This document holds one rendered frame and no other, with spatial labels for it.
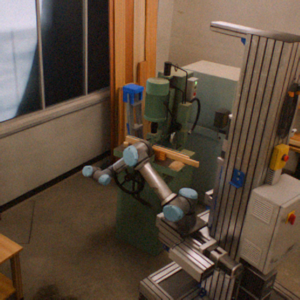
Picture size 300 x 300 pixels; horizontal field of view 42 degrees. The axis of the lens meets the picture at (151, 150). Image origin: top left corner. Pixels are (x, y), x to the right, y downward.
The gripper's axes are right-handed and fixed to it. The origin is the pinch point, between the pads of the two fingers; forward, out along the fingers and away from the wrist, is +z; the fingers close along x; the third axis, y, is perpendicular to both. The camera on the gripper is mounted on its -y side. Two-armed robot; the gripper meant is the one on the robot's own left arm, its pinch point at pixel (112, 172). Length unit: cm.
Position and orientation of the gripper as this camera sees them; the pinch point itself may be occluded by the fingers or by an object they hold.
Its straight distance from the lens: 297.1
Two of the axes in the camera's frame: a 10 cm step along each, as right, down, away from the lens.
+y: -3.1, 9.5, 0.0
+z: 4.1, 1.4, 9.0
